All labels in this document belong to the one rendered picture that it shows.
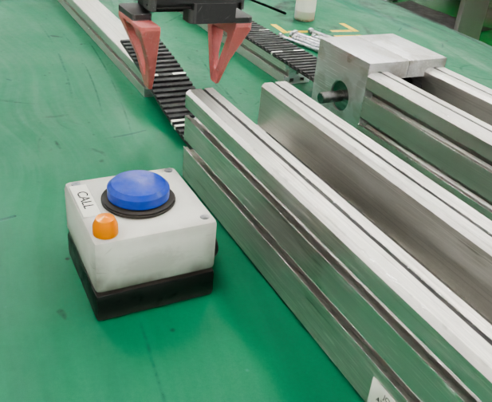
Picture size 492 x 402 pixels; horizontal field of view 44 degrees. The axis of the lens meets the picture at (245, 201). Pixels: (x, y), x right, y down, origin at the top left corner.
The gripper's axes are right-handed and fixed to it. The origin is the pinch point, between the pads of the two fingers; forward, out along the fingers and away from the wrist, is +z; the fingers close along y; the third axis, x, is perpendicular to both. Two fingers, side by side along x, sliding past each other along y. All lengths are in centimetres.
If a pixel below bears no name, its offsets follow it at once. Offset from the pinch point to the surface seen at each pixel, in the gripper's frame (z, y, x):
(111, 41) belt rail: 1.9, -1.4, 20.0
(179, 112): 3.1, -1.2, -2.1
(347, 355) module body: 2.6, -6.8, -39.1
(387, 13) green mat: 4, 61, 36
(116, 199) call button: -2.4, -16.1, -26.0
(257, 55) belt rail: 3.1, 18.1, 14.3
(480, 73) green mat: 3.8, 49.7, 1.5
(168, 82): 1.9, 0.0, 3.7
